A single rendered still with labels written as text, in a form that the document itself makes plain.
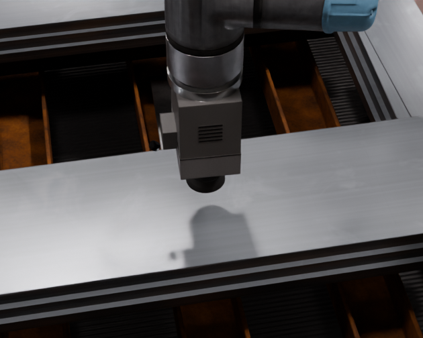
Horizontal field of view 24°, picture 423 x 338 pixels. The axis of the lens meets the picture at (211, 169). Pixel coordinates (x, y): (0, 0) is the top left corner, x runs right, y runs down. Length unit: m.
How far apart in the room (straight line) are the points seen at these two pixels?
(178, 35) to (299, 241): 0.29
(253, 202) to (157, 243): 0.12
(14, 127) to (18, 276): 0.46
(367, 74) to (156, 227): 0.38
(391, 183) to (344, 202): 0.06
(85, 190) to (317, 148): 0.28
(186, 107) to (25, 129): 0.56
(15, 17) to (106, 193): 0.36
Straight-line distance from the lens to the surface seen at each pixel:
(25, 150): 1.44
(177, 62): 0.93
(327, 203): 1.11
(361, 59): 1.33
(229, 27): 0.90
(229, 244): 1.07
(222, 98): 0.95
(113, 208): 1.11
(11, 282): 1.06
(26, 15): 1.38
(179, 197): 1.11
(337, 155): 1.17
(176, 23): 0.90
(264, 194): 1.12
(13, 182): 1.15
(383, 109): 1.26
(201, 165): 1.00
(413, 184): 1.15
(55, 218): 1.10
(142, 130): 1.39
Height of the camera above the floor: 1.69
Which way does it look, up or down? 47 degrees down
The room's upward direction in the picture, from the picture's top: straight up
